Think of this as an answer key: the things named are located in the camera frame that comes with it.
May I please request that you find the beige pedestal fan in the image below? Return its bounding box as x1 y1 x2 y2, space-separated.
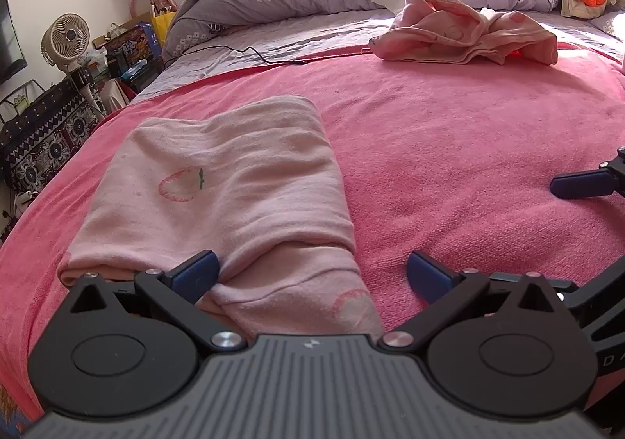
40 13 105 118

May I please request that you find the purple patterned pillow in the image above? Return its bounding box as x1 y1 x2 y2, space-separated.
588 12 625 37

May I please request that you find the patterned cloth covered cabinet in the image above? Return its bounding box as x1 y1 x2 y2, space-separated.
0 80 105 191

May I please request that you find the colourful printed box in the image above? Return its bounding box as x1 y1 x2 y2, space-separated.
105 21 162 61

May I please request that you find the white draped cloth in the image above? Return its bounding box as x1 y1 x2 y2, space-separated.
98 78 130 110

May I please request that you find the pale pink strawberry print garment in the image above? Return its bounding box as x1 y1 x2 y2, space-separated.
56 96 384 342
368 0 559 66

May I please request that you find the black drawer unit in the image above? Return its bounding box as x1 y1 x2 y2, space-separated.
120 58 164 93

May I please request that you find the yellow bag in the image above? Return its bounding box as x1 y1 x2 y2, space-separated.
150 9 177 46

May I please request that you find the black wall television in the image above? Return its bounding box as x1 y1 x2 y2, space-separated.
0 0 27 84

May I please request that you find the thin black charging cable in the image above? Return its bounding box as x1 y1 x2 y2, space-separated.
163 46 308 69

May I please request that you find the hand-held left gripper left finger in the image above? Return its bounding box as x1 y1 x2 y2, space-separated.
68 250 247 353

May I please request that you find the black metal wire rack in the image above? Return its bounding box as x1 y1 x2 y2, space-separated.
0 79 45 125

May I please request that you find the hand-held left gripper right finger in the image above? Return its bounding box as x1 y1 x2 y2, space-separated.
378 251 557 353

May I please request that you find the pink blanket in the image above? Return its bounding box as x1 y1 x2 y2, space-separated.
0 41 625 420

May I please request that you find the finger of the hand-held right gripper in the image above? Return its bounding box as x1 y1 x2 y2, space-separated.
550 145 625 200

